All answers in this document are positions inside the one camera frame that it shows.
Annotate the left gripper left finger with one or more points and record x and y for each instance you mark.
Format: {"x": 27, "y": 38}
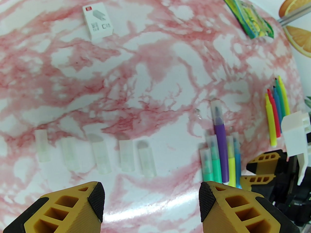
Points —
{"x": 63, "y": 210}

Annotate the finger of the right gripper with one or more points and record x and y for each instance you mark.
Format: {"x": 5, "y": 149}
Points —
{"x": 261, "y": 179}
{"x": 264, "y": 160}

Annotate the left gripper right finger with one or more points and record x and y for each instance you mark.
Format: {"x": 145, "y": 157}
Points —
{"x": 243, "y": 210}

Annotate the red marker pen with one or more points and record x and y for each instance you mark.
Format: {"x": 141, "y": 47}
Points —
{"x": 274, "y": 115}

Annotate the purple marker pen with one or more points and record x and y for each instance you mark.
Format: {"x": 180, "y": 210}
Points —
{"x": 220, "y": 144}

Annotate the blue marker pen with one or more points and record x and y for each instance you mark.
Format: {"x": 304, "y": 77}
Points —
{"x": 238, "y": 161}
{"x": 279, "y": 110}

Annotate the lime yellow marker pen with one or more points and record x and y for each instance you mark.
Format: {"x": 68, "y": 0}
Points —
{"x": 284, "y": 96}

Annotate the green yellow snack packet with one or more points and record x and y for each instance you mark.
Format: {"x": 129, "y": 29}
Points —
{"x": 252, "y": 20}

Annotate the white cardboard box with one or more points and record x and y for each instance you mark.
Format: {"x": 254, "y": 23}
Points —
{"x": 97, "y": 20}

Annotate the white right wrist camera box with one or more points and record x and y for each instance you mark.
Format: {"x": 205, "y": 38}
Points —
{"x": 295, "y": 132}

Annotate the aluminium frame post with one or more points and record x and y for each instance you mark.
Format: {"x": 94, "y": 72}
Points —
{"x": 295, "y": 14}

